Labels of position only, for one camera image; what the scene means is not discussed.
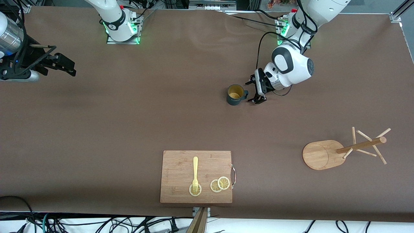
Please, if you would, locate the dark teal mug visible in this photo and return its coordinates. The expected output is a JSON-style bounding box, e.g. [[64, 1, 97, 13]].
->
[[226, 84, 249, 106]]

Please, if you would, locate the wooden mug rack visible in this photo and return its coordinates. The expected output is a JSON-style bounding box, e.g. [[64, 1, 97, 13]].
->
[[302, 127, 391, 171]]

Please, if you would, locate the yellow plastic fork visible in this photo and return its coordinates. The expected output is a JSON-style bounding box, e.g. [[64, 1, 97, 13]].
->
[[192, 157, 199, 195]]

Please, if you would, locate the wooden cutting board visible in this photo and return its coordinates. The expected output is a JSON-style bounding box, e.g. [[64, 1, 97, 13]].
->
[[160, 150, 236, 204]]

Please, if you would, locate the brown wooden beam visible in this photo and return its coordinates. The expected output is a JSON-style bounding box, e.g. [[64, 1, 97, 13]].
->
[[186, 207, 208, 233]]

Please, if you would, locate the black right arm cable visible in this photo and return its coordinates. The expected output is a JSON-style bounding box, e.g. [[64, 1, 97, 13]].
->
[[0, 0, 57, 76]]

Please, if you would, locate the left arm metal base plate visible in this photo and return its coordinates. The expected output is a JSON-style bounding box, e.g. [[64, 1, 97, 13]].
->
[[277, 18, 311, 49]]

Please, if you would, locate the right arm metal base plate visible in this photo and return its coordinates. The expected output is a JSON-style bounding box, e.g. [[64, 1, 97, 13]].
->
[[106, 15, 143, 45]]

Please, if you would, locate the black table cable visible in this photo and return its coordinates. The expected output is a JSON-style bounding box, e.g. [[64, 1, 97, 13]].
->
[[225, 9, 288, 29]]

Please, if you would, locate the small metal bracket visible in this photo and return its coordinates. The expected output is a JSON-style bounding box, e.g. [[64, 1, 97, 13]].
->
[[192, 207, 211, 218]]

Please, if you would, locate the aluminium frame profile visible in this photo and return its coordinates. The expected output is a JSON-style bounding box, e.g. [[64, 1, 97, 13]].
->
[[389, 0, 414, 23]]

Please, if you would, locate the teal floor cable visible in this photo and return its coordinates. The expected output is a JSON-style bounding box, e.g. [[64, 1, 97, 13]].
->
[[42, 213, 52, 233]]

